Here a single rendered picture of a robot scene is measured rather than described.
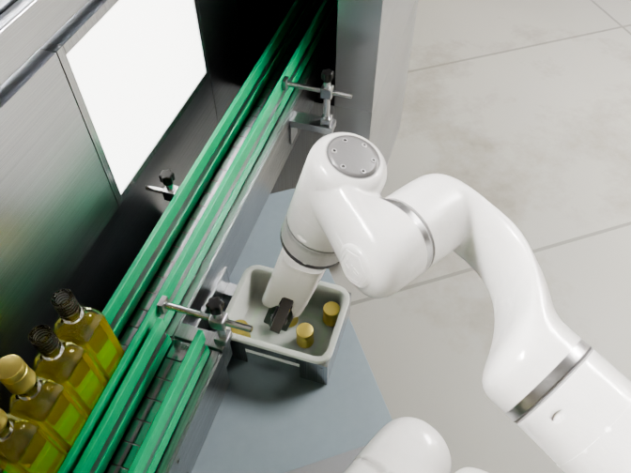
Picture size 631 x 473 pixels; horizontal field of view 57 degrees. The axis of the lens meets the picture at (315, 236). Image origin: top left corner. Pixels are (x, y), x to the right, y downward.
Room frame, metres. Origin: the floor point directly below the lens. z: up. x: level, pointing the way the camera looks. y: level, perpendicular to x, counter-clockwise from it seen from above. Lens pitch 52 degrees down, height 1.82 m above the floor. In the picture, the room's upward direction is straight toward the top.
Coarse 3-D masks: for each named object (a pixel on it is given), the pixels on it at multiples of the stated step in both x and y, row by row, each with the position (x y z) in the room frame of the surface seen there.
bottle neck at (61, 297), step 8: (56, 296) 0.43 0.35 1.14; (64, 296) 0.43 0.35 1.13; (72, 296) 0.43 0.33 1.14; (56, 304) 0.41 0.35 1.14; (64, 304) 0.41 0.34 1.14; (72, 304) 0.42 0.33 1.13; (64, 312) 0.41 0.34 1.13; (72, 312) 0.42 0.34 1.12; (80, 312) 0.42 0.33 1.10; (64, 320) 0.41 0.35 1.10; (72, 320) 0.41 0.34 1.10
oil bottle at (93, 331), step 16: (80, 304) 0.45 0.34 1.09; (80, 320) 0.42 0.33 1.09; (96, 320) 0.43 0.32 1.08; (64, 336) 0.40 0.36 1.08; (80, 336) 0.40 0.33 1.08; (96, 336) 0.41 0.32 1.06; (112, 336) 0.43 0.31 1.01; (96, 352) 0.40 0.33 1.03; (112, 352) 0.42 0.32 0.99; (112, 368) 0.41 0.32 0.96
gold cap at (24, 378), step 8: (0, 360) 0.32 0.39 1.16; (8, 360) 0.32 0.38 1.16; (16, 360) 0.32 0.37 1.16; (0, 368) 0.31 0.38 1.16; (8, 368) 0.31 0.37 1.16; (16, 368) 0.31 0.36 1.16; (24, 368) 0.31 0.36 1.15; (0, 376) 0.30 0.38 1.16; (8, 376) 0.30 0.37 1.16; (16, 376) 0.30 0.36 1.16; (24, 376) 0.31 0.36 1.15; (32, 376) 0.31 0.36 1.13; (8, 384) 0.30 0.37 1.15; (16, 384) 0.30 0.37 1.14; (24, 384) 0.30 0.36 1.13; (32, 384) 0.31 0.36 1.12; (16, 392) 0.30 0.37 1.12; (24, 392) 0.30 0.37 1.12
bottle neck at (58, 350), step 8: (40, 328) 0.38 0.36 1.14; (48, 328) 0.38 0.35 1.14; (32, 336) 0.37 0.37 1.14; (40, 336) 0.37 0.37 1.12; (48, 336) 0.36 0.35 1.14; (56, 336) 0.38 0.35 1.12; (32, 344) 0.36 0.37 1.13; (40, 344) 0.36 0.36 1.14; (48, 344) 0.36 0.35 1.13; (56, 344) 0.37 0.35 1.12; (40, 352) 0.35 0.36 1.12; (48, 352) 0.35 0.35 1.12; (56, 352) 0.36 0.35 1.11
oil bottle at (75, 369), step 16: (64, 352) 0.37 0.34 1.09; (80, 352) 0.38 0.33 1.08; (48, 368) 0.35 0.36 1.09; (64, 368) 0.35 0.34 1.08; (80, 368) 0.36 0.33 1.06; (96, 368) 0.38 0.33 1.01; (64, 384) 0.34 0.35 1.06; (80, 384) 0.35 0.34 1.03; (96, 384) 0.37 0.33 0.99; (80, 400) 0.34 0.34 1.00; (96, 400) 0.35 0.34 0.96
